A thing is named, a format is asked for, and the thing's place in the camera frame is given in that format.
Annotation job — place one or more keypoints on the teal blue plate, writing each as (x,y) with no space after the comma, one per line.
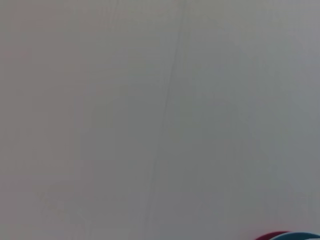
(300,235)

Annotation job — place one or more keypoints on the red plate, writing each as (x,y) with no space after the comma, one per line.
(270,236)

